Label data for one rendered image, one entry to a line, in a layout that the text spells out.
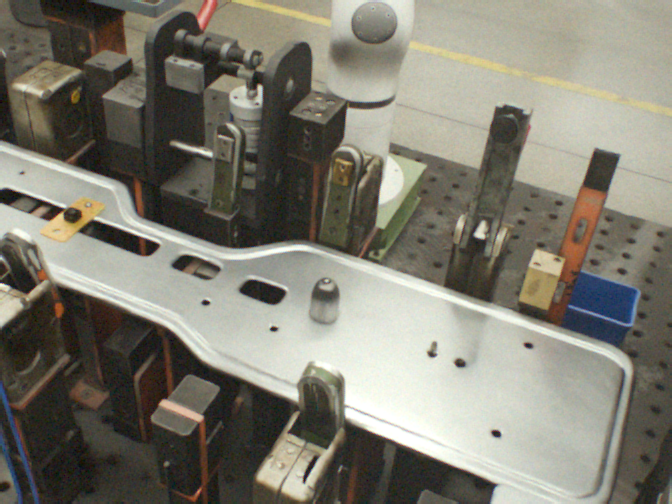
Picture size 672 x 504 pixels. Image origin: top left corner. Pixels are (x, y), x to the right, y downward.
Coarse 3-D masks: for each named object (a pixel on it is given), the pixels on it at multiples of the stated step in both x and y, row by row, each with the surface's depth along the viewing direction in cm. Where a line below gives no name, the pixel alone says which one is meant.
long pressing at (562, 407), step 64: (64, 192) 101; (128, 192) 101; (0, 256) 92; (64, 256) 92; (128, 256) 92; (256, 256) 93; (320, 256) 94; (192, 320) 85; (256, 320) 85; (384, 320) 87; (448, 320) 87; (512, 320) 88; (256, 384) 79; (384, 384) 80; (448, 384) 80; (512, 384) 81; (576, 384) 81; (448, 448) 74; (512, 448) 74; (576, 448) 75
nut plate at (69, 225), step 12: (72, 204) 99; (84, 204) 99; (96, 204) 99; (60, 216) 97; (72, 216) 95; (84, 216) 97; (48, 228) 95; (60, 228) 95; (72, 228) 95; (60, 240) 93
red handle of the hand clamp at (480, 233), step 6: (528, 126) 92; (528, 132) 92; (522, 150) 92; (480, 216) 89; (486, 216) 89; (480, 222) 89; (486, 222) 89; (474, 228) 89; (480, 228) 89; (486, 228) 88; (474, 234) 89; (480, 234) 88; (486, 234) 88; (480, 240) 89
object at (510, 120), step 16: (496, 112) 81; (512, 112) 81; (528, 112) 80; (496, 128) 79; (512, 128) 78; (496, 144) 84; (512, 144) 83; (496, 160) 84; (512, 160) 83; (480, 176) 85; (496, 176) 85; (512, 176) 84; (480, 192) 86; (496, 192) 86; (480, 208) 88; (496, 208) 86; (496, 224) 87; (464, 240) 89
